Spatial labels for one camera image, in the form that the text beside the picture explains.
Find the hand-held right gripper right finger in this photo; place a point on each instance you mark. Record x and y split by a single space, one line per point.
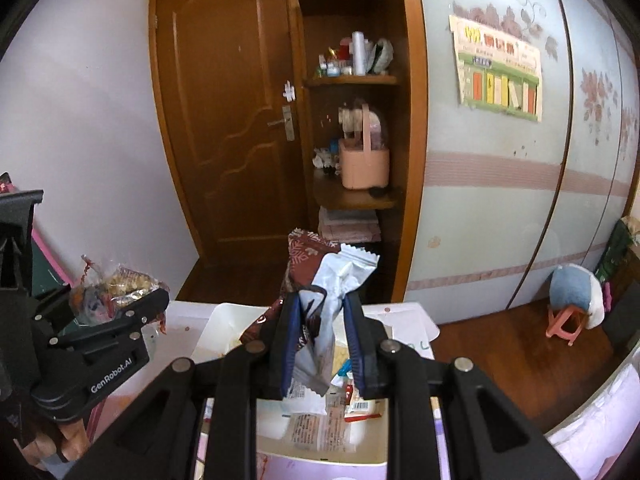
352 345

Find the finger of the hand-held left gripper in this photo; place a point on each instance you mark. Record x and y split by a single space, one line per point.
135 312

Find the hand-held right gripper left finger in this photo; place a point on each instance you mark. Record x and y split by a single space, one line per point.
290 342

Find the clear bag of mixed snacks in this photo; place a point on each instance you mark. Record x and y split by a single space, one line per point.
125 282

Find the white snack packet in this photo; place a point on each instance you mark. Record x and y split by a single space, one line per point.
335 280

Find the white plastic bin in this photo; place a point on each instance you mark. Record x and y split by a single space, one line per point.
272 422

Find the dark red snack packet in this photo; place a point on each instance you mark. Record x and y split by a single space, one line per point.
302 260

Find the person's left hand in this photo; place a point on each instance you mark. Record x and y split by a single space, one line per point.
55 442

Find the red and white barcode packet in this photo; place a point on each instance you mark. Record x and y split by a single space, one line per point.
362 402

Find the clear packet with printed label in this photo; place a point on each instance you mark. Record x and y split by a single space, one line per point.
315 430

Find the stack of folded towels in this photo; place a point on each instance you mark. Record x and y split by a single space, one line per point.
350 227

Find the wooden corner shelf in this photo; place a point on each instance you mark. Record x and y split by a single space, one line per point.
350 201

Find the small toy figures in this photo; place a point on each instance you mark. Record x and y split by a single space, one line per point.
325 159

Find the brown wooden door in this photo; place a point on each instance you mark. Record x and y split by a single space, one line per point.
220 135

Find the pale blue wardrobe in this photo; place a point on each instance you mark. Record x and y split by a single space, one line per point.
500 210

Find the pink plastic stool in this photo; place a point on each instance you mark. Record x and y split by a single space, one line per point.
560 327

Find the blue and white cushion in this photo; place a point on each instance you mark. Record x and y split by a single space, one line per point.
570 290

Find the white flower door sticker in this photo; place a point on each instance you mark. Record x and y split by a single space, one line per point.
288 91

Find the pink and white blanket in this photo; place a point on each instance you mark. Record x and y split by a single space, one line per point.
600 425

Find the dark green bag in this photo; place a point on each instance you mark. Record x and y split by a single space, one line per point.
612 255

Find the white plastic roll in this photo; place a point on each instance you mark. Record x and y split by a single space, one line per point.
359 52

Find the green chalkboard with pink frame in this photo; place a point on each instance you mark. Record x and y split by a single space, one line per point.
45 265

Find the colourful wall poster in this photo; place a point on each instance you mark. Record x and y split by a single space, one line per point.
500 70

